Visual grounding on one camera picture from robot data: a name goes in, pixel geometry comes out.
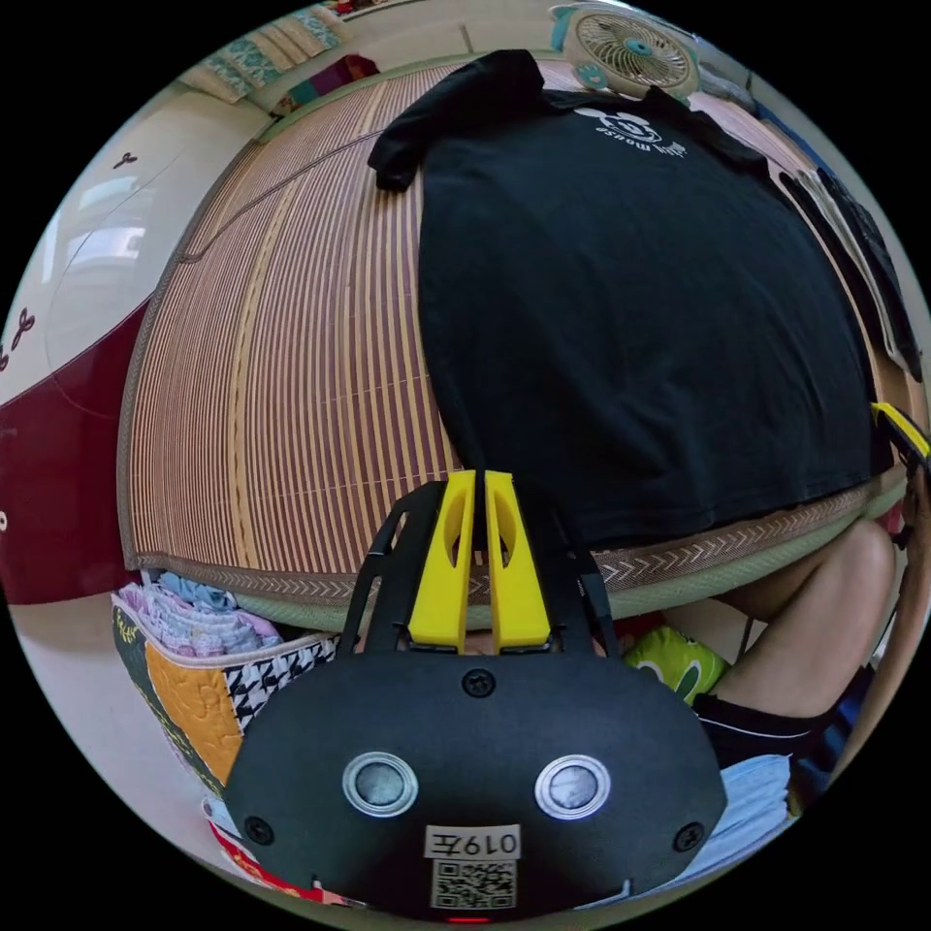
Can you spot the pile of clothes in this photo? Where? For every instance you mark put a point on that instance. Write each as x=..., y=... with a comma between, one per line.
x=865, y=247

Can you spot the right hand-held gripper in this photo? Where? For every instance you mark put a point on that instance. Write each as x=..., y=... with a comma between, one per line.
x=913, y=465

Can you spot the patchwork fabric basket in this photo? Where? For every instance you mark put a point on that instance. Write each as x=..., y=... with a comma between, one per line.
x=196, y=676

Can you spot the white and dark red cupboard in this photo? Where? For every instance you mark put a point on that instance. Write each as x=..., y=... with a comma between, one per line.
x=65, y=364

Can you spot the cream and teal fan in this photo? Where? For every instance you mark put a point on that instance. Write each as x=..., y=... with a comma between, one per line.
x=631, y=49

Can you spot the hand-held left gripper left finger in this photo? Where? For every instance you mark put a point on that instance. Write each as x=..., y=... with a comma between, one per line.
x=442, y=582

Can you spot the person's body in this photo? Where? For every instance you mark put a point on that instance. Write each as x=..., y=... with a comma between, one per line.
x=800, y=625

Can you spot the bed with woven mat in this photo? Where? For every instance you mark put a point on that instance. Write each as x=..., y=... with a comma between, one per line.
x=291, y=364

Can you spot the black t-shirt with white print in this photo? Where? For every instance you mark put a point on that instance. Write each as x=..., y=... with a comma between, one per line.
x=625, y=327

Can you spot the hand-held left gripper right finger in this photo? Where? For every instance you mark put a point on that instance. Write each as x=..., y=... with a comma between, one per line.
x=518, y=589

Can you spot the patterned teal pillow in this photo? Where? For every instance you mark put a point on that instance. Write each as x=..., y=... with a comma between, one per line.
x=269, y=47

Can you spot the colourful rolled blanket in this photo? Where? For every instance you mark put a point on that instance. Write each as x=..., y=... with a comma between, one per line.
x=331, y=80

